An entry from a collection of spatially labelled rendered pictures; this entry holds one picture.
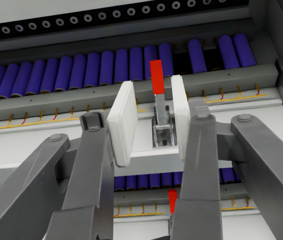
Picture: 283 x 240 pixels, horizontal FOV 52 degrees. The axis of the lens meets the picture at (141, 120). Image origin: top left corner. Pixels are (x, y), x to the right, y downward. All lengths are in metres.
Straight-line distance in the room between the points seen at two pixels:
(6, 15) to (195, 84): 0.21
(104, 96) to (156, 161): 0.10
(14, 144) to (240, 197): 0.34
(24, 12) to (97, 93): 0.13
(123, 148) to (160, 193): 0.33
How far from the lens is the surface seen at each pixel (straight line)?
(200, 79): 0.35
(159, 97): 0.31
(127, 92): 0.19
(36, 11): 0.28
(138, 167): 0.35
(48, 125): 0.38
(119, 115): 0.15
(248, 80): 0.36
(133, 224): 0.50
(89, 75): 0.39
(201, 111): 0.16
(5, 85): 0.44
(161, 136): 0.33
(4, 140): 0.40
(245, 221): 0.50
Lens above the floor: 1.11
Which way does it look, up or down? 35 degrees down
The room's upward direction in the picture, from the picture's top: 10 degrees counter-clockwise
